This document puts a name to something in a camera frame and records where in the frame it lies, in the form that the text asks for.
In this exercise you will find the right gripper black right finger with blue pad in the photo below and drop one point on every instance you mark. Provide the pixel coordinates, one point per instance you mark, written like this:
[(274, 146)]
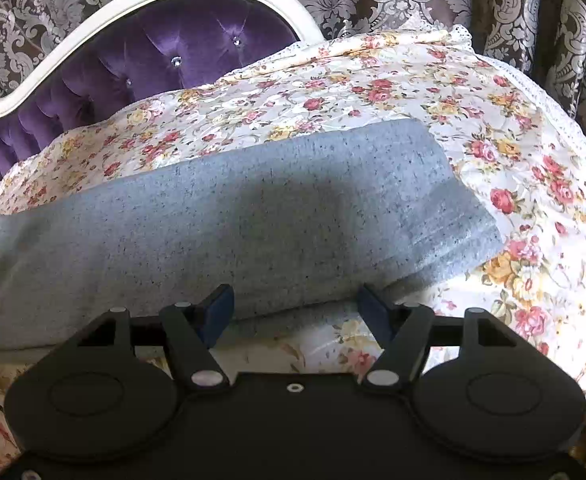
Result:
[(403, 334)]

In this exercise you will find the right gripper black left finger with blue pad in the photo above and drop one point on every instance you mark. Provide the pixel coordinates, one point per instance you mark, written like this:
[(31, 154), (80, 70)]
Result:
[(190, 332)]

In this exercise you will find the grey fabric pants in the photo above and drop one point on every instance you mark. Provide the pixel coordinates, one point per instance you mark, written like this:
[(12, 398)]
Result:
[(286, 224)]

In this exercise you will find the purple tufted white-framed headboard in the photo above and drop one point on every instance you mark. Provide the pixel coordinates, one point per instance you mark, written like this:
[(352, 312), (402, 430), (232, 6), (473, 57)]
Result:
[(132, 49)]

